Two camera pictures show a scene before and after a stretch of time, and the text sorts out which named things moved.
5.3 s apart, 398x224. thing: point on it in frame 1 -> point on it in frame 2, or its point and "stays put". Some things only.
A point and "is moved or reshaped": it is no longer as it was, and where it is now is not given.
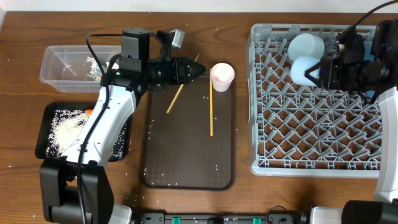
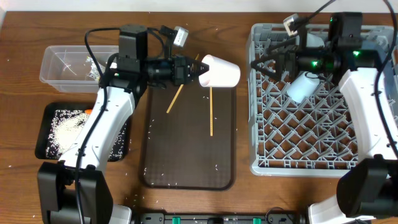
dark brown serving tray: (188, 136) stays put
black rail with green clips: (224, 218) stays put
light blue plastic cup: (299, 66) is moved or reshaped
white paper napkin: (115, 66) stays put
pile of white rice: (66, 126) stays put
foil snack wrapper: (96, 70) stays put
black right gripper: (329, 75) -> (289, 57)
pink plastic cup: (222, 75) is moved or reshaped
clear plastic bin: (75, 68) stays put
